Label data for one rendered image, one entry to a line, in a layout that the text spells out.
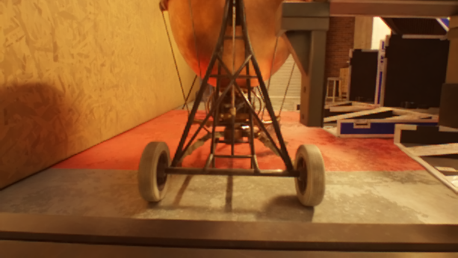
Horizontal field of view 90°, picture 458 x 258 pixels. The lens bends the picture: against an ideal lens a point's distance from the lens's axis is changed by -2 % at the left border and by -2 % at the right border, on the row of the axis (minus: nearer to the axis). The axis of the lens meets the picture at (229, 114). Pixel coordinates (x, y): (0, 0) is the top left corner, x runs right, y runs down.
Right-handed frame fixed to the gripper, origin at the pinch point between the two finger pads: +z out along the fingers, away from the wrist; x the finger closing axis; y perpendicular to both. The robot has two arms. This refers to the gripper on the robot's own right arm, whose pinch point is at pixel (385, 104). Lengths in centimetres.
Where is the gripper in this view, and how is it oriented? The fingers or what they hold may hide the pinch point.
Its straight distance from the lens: 25.2
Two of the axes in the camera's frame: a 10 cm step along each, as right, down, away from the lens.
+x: 10.0, 0.2, -0.2
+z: -0.1, 9.9, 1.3
